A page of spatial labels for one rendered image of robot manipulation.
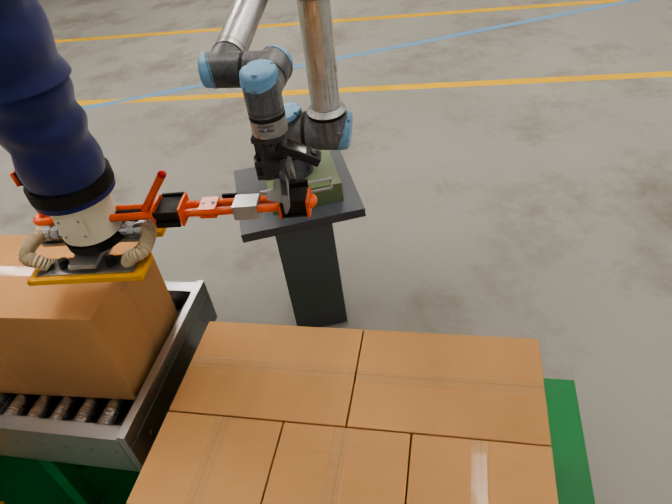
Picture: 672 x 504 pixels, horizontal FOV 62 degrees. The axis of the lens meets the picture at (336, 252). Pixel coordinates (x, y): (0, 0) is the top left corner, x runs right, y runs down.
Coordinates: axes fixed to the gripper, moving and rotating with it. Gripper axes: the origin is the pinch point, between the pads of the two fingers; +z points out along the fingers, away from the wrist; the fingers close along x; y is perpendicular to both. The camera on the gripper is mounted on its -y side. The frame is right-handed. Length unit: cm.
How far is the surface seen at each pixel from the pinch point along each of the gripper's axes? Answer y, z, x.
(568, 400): -93, 120, -16
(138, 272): 43.3, 11.3, 14.5
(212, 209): 21.2, -1.1, 4.5
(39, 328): 81, 30, 16
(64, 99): 49, -35, 4
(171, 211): 32.0, -2.3, 5.9
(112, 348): 62, 41, 16
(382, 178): -18, 120, -192
